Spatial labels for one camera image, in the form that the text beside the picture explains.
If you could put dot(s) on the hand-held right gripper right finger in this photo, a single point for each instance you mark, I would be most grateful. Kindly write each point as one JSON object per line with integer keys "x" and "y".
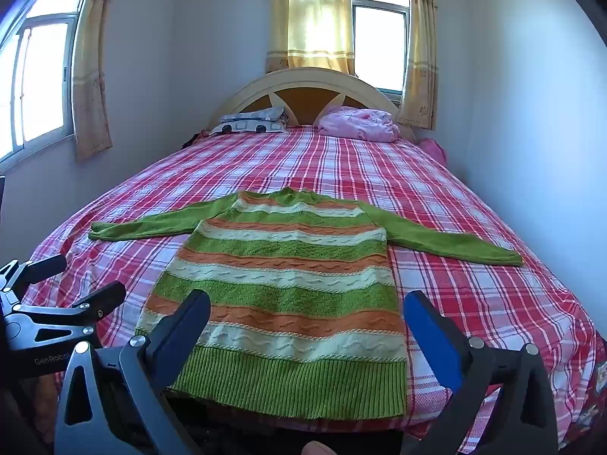
{"x": 432, "y": 336}

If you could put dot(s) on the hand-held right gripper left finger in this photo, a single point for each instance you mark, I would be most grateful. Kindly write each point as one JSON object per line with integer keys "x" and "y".
{"x": 189, "y": 315}

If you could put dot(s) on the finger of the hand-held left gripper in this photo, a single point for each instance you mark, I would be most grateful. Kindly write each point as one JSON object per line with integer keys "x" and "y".
{"x": 102, "y": 301}
{"x": 42, "y": 269}

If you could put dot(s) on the green orange striped knit sweater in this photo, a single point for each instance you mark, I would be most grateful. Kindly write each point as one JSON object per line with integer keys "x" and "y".
{"x": 294, "y": 294}

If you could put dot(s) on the person's right hand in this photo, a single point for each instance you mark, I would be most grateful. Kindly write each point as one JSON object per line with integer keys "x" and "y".
{"x": 322, "y": 449}

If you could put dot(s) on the bed with red plaid sheet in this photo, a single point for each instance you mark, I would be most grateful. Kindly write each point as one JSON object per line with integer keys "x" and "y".
{"x": 464, "y": 227}

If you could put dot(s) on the dark object beside bed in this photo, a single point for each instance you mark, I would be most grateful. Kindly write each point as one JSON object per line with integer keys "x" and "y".
{"x": 193, "y": 140}

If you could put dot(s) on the pink cushion beside bed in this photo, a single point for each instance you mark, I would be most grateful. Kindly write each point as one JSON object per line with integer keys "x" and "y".
{"x": 434, "y": 149}

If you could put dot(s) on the large side window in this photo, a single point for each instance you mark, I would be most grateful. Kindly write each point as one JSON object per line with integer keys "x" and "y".
{"x": 42, "y": 80}

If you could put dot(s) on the yellow curtain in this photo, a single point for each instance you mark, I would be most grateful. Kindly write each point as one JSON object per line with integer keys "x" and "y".
{"x": 310, "y": 14}
{"x": 422, "y": 57}
{"x": 92, "y": 80}

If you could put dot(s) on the white grey pillow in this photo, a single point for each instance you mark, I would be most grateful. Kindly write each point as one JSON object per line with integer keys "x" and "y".
{"x": 251, "y": 121}

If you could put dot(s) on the pink folded quilt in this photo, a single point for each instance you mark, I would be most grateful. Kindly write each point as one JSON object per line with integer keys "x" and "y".
{"x": 360, "y": 123}

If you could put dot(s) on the cream wooden headboard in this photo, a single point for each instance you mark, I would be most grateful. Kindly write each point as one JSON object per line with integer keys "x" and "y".
{"x": 303, "y": 78}

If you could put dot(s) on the window behind headboard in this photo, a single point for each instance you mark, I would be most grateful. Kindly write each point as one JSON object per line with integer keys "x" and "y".
{"x": 379, "y": 42}

